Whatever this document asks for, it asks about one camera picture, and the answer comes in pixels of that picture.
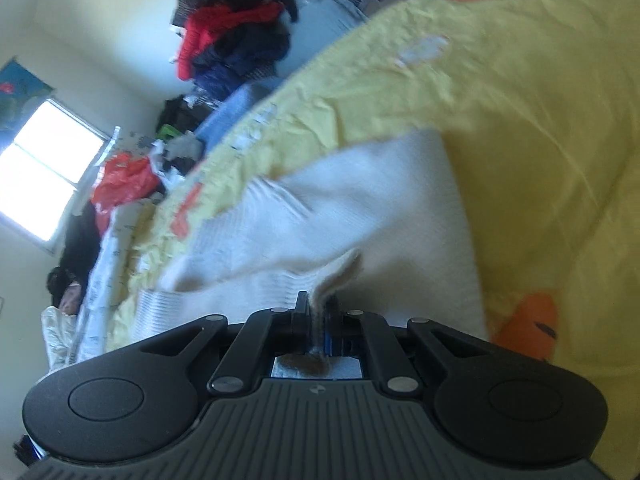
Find white knit sweater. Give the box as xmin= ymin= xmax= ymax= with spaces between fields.
xmin=130 ymin=128 xmax=490 ymax=380

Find dark navy clothes in pile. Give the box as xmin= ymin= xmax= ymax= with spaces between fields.
xmin=191 ymin=23 xmax=291 ymax=101

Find white printed quilt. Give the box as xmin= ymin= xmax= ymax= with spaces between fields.
xmin=66 ymin=200 xmax=152 ymax=365

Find grey white crumpled cloth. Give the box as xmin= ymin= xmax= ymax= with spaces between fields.
xmin=149 ymin=131 xmax=204 ymax=191

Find black garment by window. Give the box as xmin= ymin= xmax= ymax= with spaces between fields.
xmin=46 ymin=200 xmax=101 ymax=307

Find cream pyjama garment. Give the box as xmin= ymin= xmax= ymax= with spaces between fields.
xmin=41 ymin=306 xmax=78 ymax=374

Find red plastic bag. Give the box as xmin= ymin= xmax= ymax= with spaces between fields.
xmin=90 ymin=153 xmax=160 ymax=236

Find light blue knit basket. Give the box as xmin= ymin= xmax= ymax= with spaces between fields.
xmin=194 ymin=77 xmax=284 ymax=154

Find window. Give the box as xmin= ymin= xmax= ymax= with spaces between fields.
xmin=1 ymin=99 xmax=108 ymax=252

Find red jacket on pile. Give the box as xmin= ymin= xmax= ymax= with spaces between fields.
xmin=176 ymin=1 xmax=285 ymax=81

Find yellow carrot print bedsheet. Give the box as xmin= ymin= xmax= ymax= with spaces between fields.
xmin=129 ymin=0 xmax=639 ymax=479

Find grey fabric heap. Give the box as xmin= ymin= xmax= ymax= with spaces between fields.
xmin=276 ymin=0 xmax=368 ymax=78

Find blue floral window blind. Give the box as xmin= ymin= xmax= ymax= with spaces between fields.
xmin=0 ymin=58 xmax=54 ymax=152

